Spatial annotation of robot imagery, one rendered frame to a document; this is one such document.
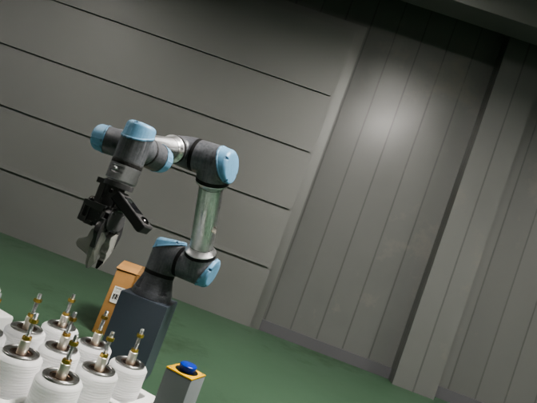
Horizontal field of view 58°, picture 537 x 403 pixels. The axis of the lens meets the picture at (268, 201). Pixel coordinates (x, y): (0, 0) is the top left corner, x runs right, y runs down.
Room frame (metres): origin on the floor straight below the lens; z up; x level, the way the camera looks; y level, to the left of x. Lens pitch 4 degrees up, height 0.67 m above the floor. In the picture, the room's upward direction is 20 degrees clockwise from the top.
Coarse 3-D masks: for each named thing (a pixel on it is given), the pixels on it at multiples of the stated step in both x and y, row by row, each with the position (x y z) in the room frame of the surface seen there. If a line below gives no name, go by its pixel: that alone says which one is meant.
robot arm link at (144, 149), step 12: (132, 120) 1.16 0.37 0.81; (132, 132) 1.15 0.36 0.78; (144, 132) 1.15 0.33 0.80; (120, 144) 1.15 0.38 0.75; (132, 144) 1.15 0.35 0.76; (144, 144) 1.16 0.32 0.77; (156, 144) 1.22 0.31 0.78; (120, 156) 1.15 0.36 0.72; (132, 156) 1.15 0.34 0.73; (144, 156) 1.17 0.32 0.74
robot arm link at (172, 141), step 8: (96, 128) 1.30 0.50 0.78; (104, 128) 1.29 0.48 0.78; (112, 128) 1.30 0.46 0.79; (96, 136) 1.29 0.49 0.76; (104, 136) 1.28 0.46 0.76; (112, 136) 1.28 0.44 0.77; (120, 136) 1.27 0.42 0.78; (160, 136) 1.50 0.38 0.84; (168, 136) 1.60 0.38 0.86; (176, 136) 1.60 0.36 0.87; (184, 136) 1.64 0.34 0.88; (96, 144) 1.29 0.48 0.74; (104, 144) 1.28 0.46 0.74; (112, 144) 1.27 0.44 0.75; (168, 144) 1.52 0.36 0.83; (176, 144) 1.57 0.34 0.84; (184, 144) 1.60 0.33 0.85; (192, 144) 1.62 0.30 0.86; (104, 152) 1.31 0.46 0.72; (112, 152) 1.29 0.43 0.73; (176, 152) 1.57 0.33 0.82; (184, 152) 1.60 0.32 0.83; (176, 160) 1.60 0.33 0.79; (184, 160) 1.62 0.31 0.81; (184, 168) 1.67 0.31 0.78
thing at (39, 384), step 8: (40, 376) 1.00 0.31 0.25; (32, 384) 1.01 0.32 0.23; (40, 384) 0.98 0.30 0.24; (48, 384) 0.98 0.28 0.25; (56, 384) 0.99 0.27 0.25; (80, 384) 1.03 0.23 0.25; (32, 392) 0.99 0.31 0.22; (40, 392) 0.98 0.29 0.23; (48, 392) 0.98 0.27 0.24; (56, 392) 0.98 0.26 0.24; (64, 392) 0.99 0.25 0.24; (72, 392) 1.00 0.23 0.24; (80, 392) 1.03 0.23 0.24; (32, 400) 0.98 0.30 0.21; (40, 400) 0.98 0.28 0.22; (48, 400) 0.98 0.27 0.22; (56, 400) 0.98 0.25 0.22; (64, 400) 0.99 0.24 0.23; (72, 400) 1.01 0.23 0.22
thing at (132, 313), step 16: (128, 304) 1.78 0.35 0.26; (144, 304) 1.78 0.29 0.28; (160, 304) 1.79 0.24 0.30; (176, 304) 1.93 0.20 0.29; (112, 320) 1.79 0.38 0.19; (128, 320) 1.78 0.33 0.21; (144, 320) 1.78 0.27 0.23; (160, 320) 1.78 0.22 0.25; (128, 336) 1.78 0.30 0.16; (144, 336) 1.78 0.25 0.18; (160, 336) 1.85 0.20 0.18; (112, 352) 1.78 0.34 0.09; (128, 352) 1.78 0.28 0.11; (144, 352) 1.78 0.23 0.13
